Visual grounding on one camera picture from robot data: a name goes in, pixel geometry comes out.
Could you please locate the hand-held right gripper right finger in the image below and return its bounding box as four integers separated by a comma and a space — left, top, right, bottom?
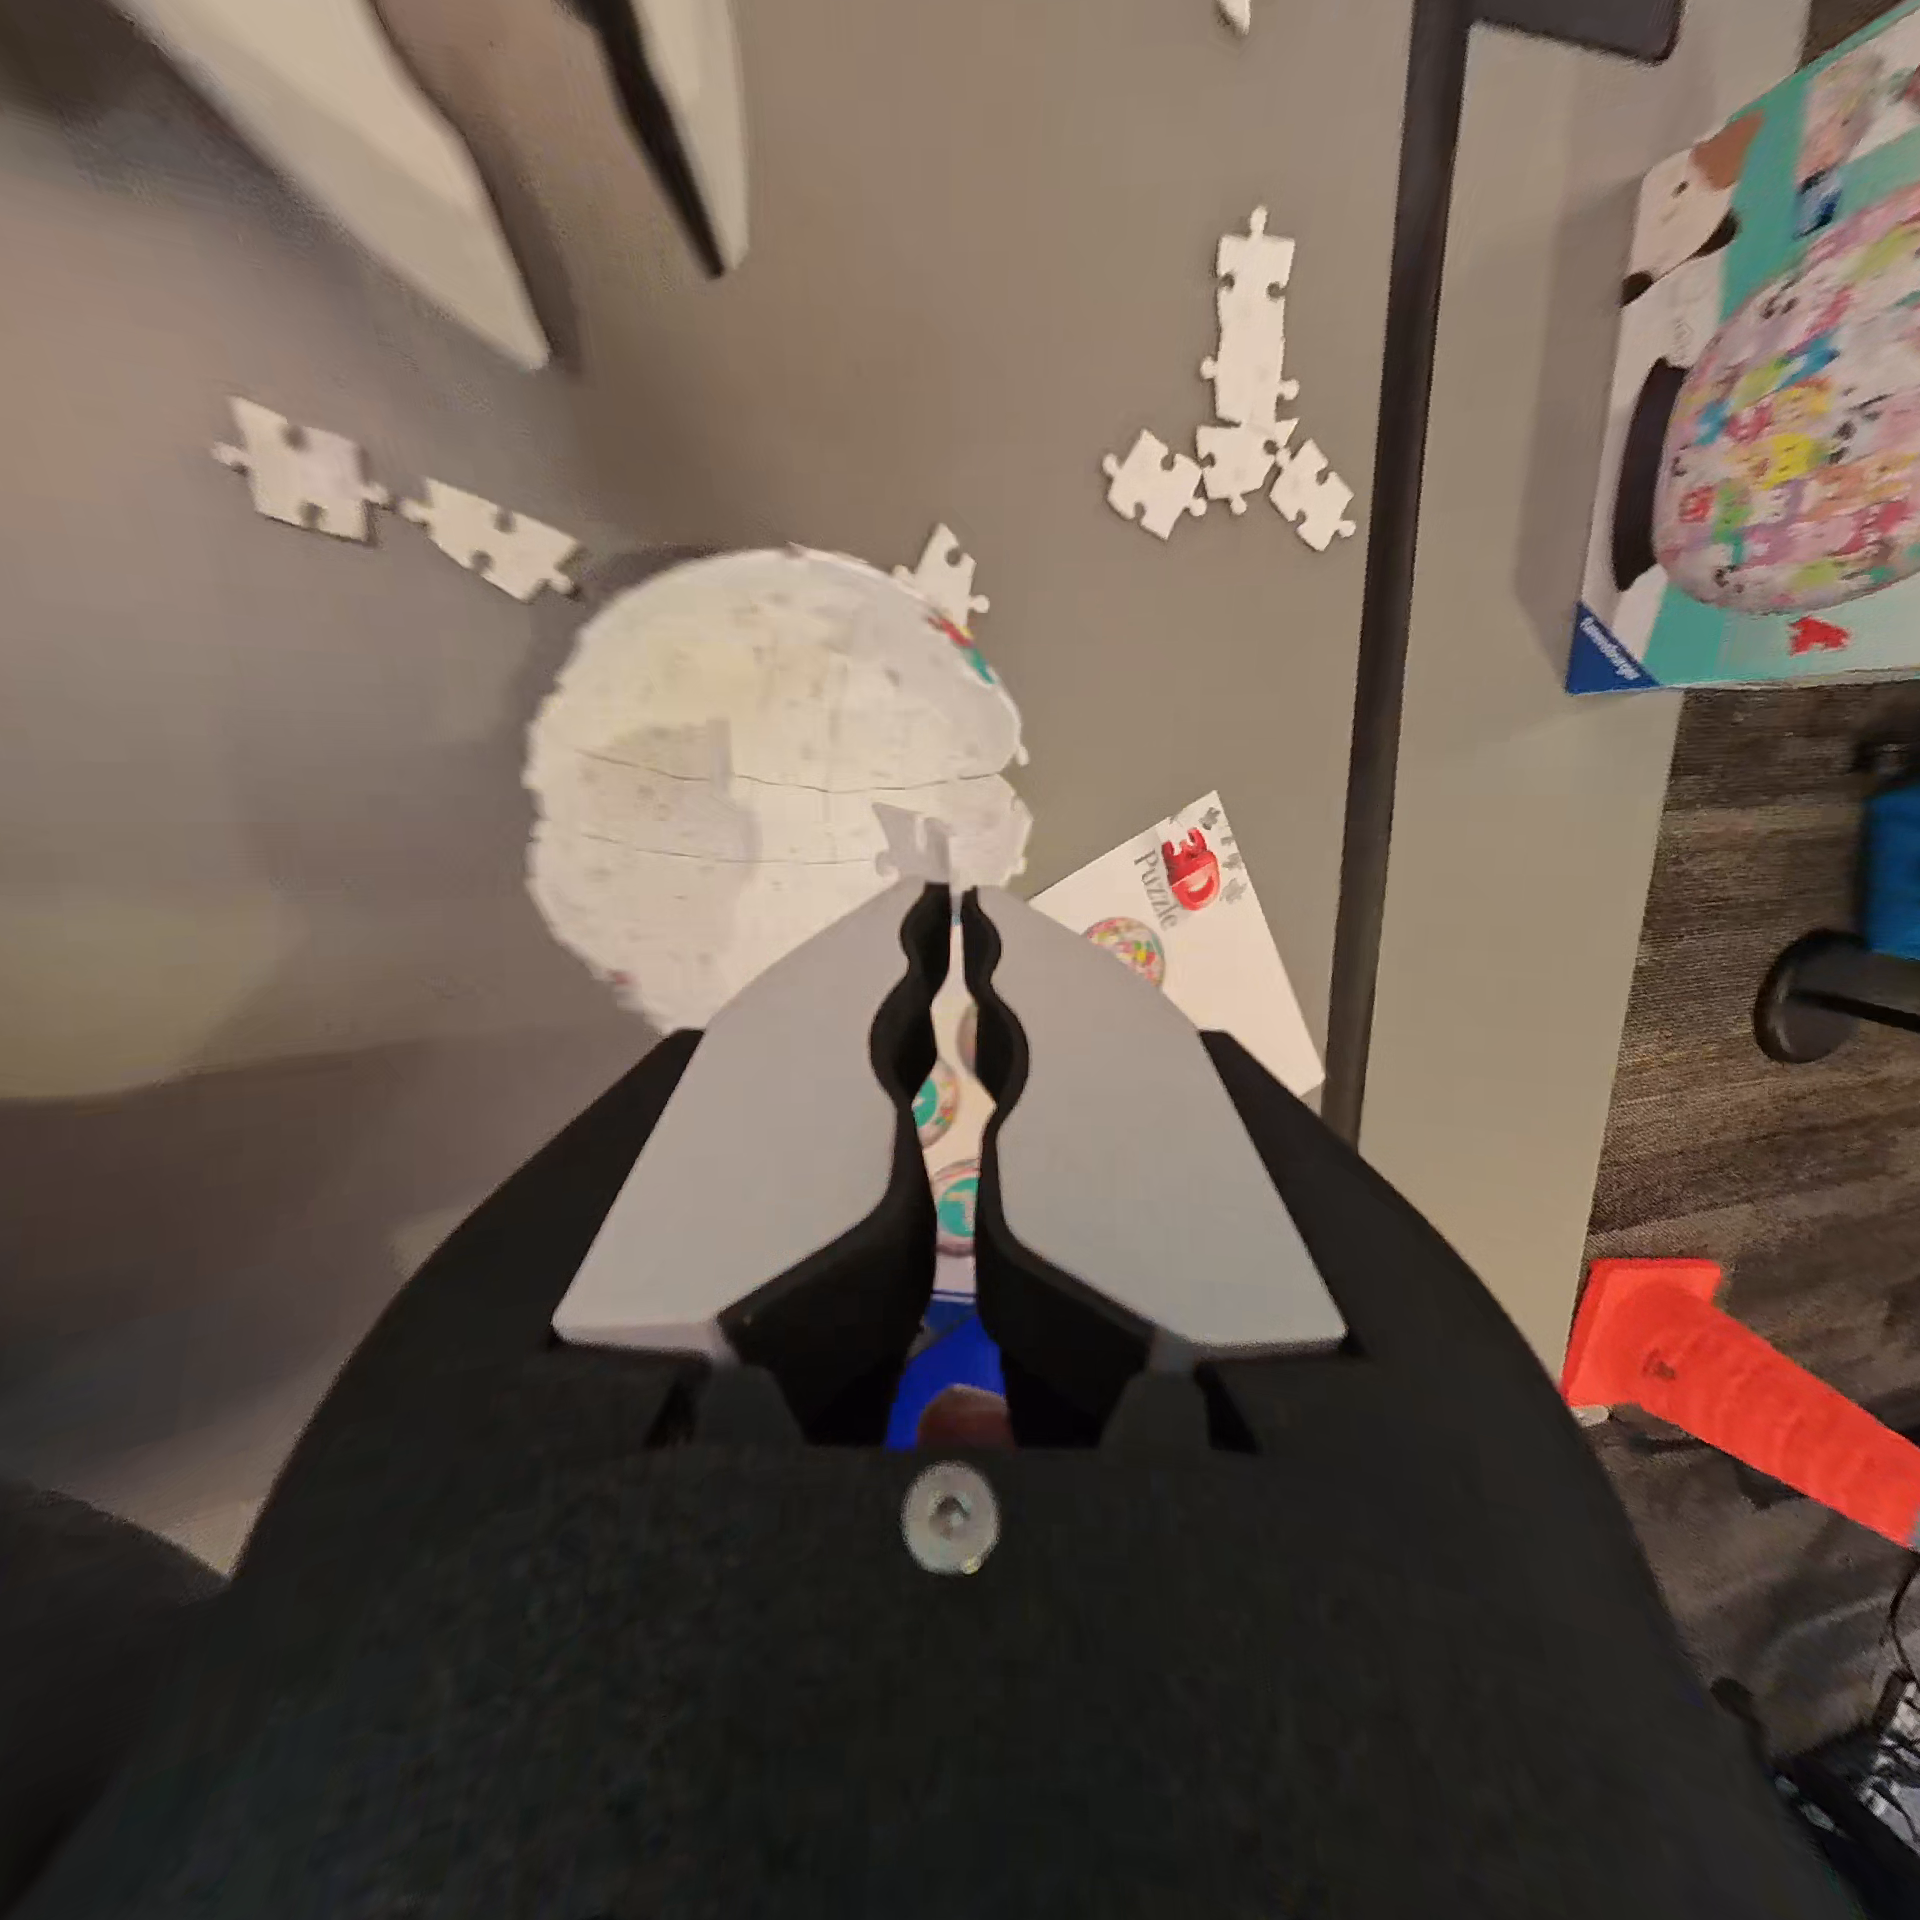
959, 885, 1351, 1450

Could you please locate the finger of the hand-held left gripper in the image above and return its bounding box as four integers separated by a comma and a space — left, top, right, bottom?
111, 0, 586, 374
576, 0, 752, 281

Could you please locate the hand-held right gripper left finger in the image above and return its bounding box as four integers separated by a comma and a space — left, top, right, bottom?
549, 883, 955, 1446

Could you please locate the colourful puzzle ball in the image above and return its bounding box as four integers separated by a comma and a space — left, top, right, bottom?
522, 546, 1038, 1037

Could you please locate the puzzle instruction sheet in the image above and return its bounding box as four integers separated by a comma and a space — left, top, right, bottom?
900, 787, 1333, 1309

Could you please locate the strip of joined puzzle pieces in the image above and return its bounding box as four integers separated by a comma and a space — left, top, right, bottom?
1198, 209, 1303, 426

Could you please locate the colourful puzzle box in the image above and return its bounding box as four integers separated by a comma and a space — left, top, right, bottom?
1564, 29, 1920, 700

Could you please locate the blue plastic bin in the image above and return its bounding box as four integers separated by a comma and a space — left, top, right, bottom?
885, 1302, 1023, 1450

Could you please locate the orange traffic cone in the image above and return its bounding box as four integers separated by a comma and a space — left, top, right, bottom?
1558, 1257, 1920, 1555

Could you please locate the black office chair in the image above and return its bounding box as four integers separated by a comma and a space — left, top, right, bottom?
1755, 735, 1920, 1067

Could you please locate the blue tote bag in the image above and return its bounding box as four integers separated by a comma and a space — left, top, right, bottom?
1860, 787, 1920, 963

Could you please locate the black cable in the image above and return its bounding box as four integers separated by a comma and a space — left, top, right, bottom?
1716, 1558, 1920, 1863

